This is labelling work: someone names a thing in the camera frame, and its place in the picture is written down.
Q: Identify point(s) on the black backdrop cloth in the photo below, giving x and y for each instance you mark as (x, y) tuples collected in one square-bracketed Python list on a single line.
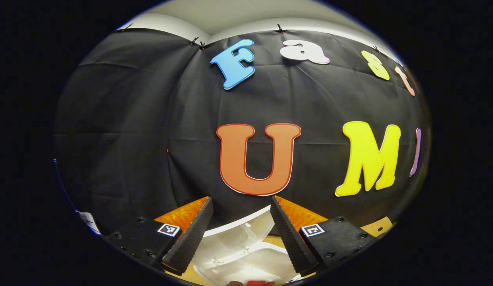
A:
[(151, 139)]

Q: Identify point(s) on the white paper sheet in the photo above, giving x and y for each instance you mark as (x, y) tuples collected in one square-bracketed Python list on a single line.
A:
[(89, 222)]

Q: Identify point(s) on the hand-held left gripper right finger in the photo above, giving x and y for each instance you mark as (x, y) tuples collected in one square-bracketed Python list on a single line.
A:
[(292, 238)]

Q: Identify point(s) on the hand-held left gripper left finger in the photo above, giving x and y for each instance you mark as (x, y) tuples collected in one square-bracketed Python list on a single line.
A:
[(191, 238)]

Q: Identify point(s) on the red pop can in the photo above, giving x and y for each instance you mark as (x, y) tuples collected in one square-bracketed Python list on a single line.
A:
[(250, 283)]

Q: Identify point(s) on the white desktop garbage bin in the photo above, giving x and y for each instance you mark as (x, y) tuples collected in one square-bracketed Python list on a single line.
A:
[(238, 238)]

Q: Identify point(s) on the wooden desktop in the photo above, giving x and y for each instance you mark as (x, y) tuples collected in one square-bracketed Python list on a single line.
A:
[(375, 227)]

